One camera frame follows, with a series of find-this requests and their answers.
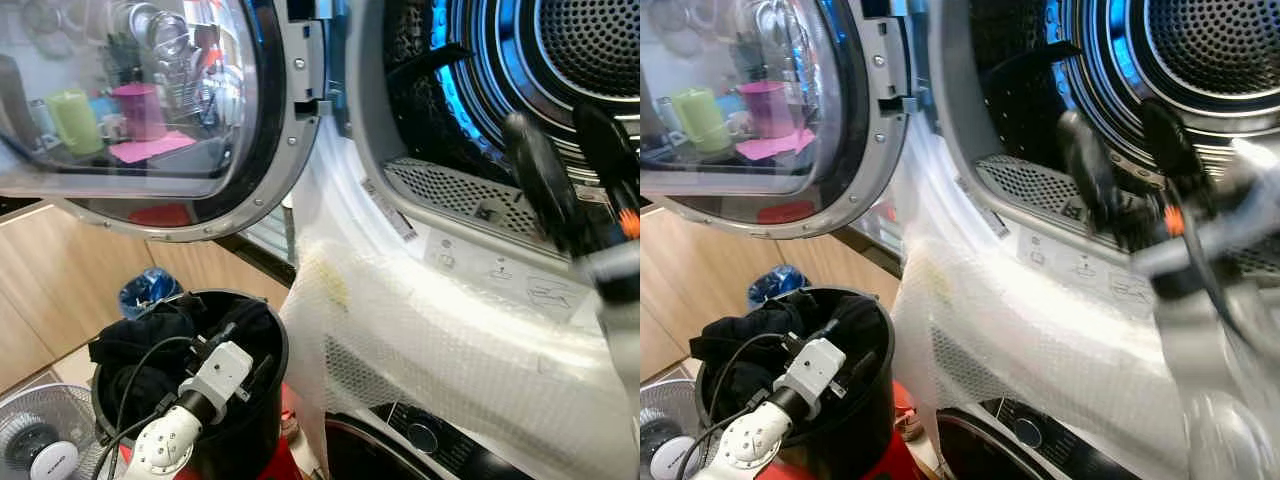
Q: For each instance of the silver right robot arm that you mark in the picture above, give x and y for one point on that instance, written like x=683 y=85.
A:
x=1220 y=390
x=628 y=350

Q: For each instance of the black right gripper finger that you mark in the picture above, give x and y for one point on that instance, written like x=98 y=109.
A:
x=610 y=150
x=540 y=170
x=1090 y=160
x=1175 y=150

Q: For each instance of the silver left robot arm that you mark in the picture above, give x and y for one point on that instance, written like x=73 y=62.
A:
x=165 y=445
x=750 y=445

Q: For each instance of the blue plastic bag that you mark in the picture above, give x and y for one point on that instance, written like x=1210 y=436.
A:
x=775 y=285
x=150 y=292

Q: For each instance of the white floor fan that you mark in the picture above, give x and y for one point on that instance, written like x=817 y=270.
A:
x=45 y=440
x=668 y=445

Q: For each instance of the round glass washer door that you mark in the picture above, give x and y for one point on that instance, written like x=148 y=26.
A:
x=285 y=120
x=890 y=120

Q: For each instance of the clear bubble wrap sheet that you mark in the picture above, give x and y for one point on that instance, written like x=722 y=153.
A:
x=1000 y=340

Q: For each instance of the black plastic bucket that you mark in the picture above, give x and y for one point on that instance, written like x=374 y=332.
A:
x=245 y=440
x=855 y=430

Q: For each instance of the light wooden cabinet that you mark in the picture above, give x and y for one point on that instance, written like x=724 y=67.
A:
x=690 y=280
x=70 y=290

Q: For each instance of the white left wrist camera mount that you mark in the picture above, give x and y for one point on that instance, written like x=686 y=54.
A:
x=812 y=368
x=222 y=372

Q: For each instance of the grey mesh lint filter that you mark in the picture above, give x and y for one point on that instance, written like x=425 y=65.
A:
x=1030 y=190
x=450 y=195

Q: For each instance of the red stool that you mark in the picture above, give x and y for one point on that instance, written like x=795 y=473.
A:
x=282 y=465
x=892 y=465

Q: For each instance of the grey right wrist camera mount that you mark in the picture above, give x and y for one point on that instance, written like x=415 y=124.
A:
x=615 y=262
x=1225 y=225

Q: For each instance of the black clothes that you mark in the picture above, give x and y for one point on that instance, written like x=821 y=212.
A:
x=735 y=340
x=135 y=345

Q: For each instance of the white front-load dryer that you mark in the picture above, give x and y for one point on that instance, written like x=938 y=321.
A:
x=1060 y=320
x=470 y=310

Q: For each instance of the perforated steel drum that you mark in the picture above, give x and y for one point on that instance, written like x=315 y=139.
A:
x=590 y=45
x=1210 y=45

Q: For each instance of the black panel washing machine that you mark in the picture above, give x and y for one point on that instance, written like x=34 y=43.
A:
x=430 y=445
x=1030 y=440

